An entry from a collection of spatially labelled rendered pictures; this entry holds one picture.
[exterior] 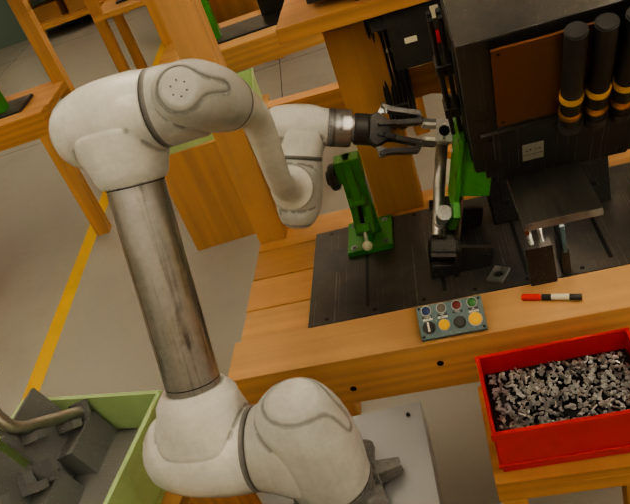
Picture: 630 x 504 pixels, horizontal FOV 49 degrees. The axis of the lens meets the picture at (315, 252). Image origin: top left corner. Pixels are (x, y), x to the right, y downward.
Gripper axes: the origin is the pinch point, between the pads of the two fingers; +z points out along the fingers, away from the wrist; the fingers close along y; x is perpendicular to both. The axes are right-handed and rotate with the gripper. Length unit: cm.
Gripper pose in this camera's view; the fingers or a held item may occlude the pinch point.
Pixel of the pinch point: (436, 133)
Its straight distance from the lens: 170.3
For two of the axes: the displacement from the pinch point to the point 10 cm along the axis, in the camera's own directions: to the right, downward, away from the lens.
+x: -0.4, 1.4, 9.9
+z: 10.0, 0.5, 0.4
